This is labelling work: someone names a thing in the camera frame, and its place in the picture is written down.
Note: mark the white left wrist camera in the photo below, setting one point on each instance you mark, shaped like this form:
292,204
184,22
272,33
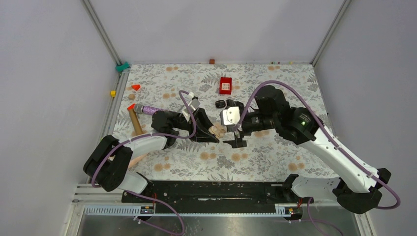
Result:
193,103

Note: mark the white slotted cable duct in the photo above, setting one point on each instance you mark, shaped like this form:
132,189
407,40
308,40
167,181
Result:
201,209

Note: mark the aluminium corner rail left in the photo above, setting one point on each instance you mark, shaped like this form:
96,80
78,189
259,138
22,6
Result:
103,61

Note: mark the purple glitter microphone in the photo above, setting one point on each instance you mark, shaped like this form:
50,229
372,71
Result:
143,109

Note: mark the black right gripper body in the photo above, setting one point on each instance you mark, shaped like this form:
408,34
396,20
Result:
238,141

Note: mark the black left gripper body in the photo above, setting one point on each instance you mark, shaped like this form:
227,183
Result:
197,114

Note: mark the aluminium corner rail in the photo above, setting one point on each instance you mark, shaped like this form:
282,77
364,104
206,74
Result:
103,61
333,27

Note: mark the gold brown microphone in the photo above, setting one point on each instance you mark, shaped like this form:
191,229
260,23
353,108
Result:
135,122

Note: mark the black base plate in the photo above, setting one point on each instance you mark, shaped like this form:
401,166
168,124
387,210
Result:
174,193

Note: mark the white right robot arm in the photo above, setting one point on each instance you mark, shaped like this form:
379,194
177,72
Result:
357,185

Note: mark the teal block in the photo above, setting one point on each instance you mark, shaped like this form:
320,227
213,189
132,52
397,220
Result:
122,67

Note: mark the floral table mat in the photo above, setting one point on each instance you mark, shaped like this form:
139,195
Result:
267,156

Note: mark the small coloured beads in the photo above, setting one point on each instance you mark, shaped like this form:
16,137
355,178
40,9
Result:
281,62

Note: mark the aluminium corner rail right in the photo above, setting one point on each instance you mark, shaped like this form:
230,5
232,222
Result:
333,27

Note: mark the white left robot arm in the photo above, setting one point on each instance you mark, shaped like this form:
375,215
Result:
108,164

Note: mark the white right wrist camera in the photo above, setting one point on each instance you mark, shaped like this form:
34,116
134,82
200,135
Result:
230,116

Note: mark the red block near microphones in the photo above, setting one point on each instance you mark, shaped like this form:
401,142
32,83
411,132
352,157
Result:
131,107

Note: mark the pink microphone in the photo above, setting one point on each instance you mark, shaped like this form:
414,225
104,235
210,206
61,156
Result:
135,160

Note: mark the black earbud charging case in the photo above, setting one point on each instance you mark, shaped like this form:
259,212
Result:
220,104

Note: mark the beige earbud charging case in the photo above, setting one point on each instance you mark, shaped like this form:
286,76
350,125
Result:
218,131

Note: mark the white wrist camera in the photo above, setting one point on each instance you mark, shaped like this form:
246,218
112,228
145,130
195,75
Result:
193,103
230,116

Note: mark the red box with label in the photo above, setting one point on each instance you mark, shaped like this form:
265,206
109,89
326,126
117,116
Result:
225,86

